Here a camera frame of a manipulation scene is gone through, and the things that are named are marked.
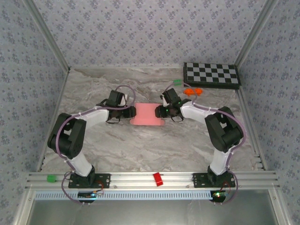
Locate pink paper box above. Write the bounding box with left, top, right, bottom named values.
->
left=129, top=102, right=166, bottom=126

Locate orange plastic toy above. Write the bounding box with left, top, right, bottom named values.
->
left=183, top=88, right=204, bottom=97

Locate black grey chessboard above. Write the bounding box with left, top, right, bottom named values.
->
left=183, top=62, right=241, bottom=90

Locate red plastic block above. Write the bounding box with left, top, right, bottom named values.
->
left=152, top=172, right=164, bottom=187

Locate left small circuit board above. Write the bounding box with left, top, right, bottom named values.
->
left=77, top=191, right=104, bottom=200

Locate small circuit board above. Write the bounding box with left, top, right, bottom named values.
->
left=77, top=191, right=104, bottom=200
left=210, top=190, right=229, bottom=200

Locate right small circuit board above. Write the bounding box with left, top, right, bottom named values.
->
left=210, top=190, right=229, bottom=200

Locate grey metal sheet panel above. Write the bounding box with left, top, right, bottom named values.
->
left=25, top=199, right=279, bottom=225

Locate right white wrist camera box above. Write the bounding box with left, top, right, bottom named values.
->
left=159, top=93, right=170, bottom=106

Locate aluminium table back rail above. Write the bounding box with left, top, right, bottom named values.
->
left=69, top=64, right=185, bottom=70

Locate aluminium mounting rail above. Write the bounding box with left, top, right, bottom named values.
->
left=25, top=171, right=281, bottom=189

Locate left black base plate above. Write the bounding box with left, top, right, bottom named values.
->
left=68, top=173, right=111, bottom=188

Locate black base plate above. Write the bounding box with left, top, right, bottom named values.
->
left=192, top=172, right=236, bottom=188
left=68, top=173, right=111, bottom=188

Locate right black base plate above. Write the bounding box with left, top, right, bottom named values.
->
left=192, top=172, right=236, bottom=188

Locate light blue cable duct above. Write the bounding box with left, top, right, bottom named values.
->
left=34, top=190, right=213, bottom=200

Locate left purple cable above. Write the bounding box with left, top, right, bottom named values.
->
left=56, top=84, right=137, bottom=205

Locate purple cable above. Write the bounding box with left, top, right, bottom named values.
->
left=163, top=82, right=247, bottom=205
left=56, top=84, right=137, bottom=205

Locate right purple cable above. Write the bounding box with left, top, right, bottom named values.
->
left=163, top=82, right=247, bottom=205

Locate aluminium frame post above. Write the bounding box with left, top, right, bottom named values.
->
left=234, top=0, right=279, bottom=68

